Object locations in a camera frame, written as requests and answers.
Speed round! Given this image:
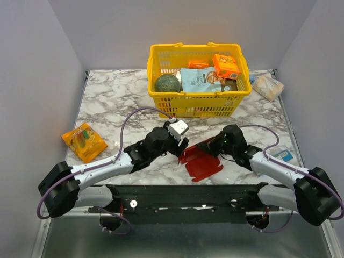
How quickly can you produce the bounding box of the light blue chips bag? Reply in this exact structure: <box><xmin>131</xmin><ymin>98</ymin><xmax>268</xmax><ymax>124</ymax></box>
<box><xmin>180</xmin><ymin>67</ymin><xmax>238</xmax><ymax>93</ymax></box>

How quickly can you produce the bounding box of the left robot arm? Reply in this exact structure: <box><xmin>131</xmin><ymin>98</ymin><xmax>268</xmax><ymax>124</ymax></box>
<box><xmin>38</xmin><ymin>121</ymin><xmax>189</xmax><ymax>218</ymax></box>

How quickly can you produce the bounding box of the small orange flat box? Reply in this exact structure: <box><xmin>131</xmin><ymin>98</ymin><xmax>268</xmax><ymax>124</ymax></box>
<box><xmin>188</xmin><ymin>61</ymin><xmax>209</xmax><ymax>69</ymax></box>

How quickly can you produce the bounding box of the green round melon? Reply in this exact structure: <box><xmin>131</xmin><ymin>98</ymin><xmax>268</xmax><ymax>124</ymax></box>
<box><xmin>155</xmin><ymin>74</ymin><xmax>181</xmax><ymax>92</ymax></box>

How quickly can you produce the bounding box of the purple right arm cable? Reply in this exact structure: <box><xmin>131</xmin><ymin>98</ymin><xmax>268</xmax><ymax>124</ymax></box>
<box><xmin>238</xmin><ymin>124</ymin><xmax>344</xmax><ymax>221</ymax></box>

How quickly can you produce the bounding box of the beige tissue packet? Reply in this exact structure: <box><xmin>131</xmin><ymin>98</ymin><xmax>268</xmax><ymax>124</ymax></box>
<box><xmin>253</xmin><ymin>73</ymin><xmax>284</xmax><ymax>102</ymax></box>

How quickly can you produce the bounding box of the blue item behind basket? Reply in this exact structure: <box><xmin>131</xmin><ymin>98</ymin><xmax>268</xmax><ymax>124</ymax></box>
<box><xmin>249</xmin><ymin>74</ymin><xmax>255</xmax><ymax>84</ymax></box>

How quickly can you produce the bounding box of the large orange snack box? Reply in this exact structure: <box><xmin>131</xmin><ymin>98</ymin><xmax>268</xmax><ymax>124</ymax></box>
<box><xmin>212</xmin><ymin>54</ymin><xmax>240</xmax><ymax>80</ymax></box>

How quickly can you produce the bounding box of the orange gummy candy bag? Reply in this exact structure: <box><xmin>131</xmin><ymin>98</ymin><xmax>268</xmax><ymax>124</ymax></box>
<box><xmin>61</xmin><ymin>123</ymin><xmax>108</xmax><ymax>163</ymax></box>

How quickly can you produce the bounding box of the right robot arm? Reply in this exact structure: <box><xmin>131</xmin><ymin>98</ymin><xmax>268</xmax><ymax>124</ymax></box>
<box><xmin>196</xmin><ymin>124</ymin><xmax>343</xmax><ymax>226</ymax></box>

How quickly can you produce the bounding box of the blue small packet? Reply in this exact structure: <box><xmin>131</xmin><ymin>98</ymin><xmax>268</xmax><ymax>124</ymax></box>
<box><xmin>274</xmin><ymin>149</ymin><xmax>293</xmax><ymax>162</ymax></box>

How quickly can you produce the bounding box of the yellow plastic shopping basket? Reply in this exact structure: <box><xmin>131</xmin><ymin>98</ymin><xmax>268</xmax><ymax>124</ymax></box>
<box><xmin>147</xmin><ymin>42</ymin><xmax>252</xmax><ymax>118</ymax></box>

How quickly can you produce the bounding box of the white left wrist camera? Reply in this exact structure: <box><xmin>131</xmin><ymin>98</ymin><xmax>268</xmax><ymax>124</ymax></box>
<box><xmin>168</xmin><ymin>118</ymin><xmax>189</xmax><ymax>141</ymax></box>

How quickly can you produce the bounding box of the red paper box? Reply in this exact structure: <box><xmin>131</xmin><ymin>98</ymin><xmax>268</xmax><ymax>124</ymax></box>
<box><xmin>178</xmin><ymin>145</ymin><xmax>224</xmax><ymax>182</ymax></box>

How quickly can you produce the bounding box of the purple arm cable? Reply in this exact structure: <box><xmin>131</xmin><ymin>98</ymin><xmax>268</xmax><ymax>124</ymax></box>
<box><xmin>37</xmin><ymin>107</ymin><xmax>178</xmax><ymax>220</ymax></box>
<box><xmin>238</xmin><ymin>124</ymin><xmax>344</xmax><ymax>221</ymax></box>

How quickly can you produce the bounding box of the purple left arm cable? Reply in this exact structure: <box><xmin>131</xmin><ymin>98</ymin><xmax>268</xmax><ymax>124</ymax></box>
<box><xmin>37</xmin><ymin>107</ymin><xmax>178</xmax><ymax>220</ymax></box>

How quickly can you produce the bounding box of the black mounting base plate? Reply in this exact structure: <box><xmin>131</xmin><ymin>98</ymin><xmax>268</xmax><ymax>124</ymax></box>
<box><xmin>105</xmin><ymin>183</ymin><xmax>266</xmax><ymax>224</ymax></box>

